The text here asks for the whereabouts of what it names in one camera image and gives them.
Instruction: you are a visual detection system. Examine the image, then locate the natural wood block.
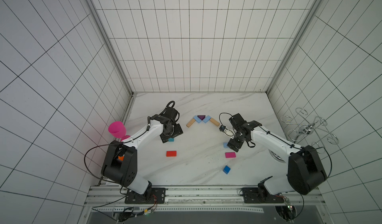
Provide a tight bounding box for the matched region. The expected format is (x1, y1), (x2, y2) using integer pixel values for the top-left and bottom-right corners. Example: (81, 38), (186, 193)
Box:
(210, 118), (220, 127)
(186, 118), (196, 128)

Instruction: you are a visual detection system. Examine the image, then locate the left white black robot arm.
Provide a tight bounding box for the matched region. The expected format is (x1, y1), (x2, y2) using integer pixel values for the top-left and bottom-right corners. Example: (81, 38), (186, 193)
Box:
(101, 101), (183, 200)

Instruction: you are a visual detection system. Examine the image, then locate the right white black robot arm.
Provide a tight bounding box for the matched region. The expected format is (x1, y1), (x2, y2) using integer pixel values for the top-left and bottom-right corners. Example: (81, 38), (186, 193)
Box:
(227, 114), (328, 195)

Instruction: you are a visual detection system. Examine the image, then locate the magenta block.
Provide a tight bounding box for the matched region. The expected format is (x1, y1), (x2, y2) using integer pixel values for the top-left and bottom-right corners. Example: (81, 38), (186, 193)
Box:
(225, 152), (236, 158)

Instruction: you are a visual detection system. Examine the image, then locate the red block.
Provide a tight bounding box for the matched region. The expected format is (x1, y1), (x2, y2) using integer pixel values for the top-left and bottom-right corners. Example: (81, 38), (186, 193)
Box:
(166, 150), (177, 157)

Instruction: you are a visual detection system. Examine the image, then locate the dark blue cube block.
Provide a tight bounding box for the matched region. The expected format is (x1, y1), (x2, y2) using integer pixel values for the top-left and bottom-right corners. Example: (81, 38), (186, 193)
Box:
(223, 165), (231, 174)

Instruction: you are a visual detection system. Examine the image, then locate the magenta plastic goblet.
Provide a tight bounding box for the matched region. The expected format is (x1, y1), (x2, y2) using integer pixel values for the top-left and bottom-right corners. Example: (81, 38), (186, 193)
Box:
(108, 122), (130, 140)

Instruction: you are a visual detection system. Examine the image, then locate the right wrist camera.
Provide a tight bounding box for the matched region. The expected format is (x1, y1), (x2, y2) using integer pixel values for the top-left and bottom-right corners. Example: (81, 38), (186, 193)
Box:
(219, 125), (226, 132)

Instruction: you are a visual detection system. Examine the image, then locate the chrome wire cup rack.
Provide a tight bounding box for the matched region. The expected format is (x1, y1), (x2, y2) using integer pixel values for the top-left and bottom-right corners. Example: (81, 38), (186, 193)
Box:
(280, 108), (339, 162)

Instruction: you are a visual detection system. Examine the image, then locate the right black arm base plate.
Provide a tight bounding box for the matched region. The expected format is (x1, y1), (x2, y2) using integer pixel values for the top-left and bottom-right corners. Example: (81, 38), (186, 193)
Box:
(239, 187), (285, 204)

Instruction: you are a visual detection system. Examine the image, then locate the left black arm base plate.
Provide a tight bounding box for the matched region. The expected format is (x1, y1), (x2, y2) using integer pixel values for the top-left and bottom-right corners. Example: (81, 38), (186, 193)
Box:
(124, 187), (166, 205)

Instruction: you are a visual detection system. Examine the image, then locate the aluminium mounting rail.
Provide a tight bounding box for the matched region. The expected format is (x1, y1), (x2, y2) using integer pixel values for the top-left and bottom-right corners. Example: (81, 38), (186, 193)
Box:
(85, 185), (324, 207)

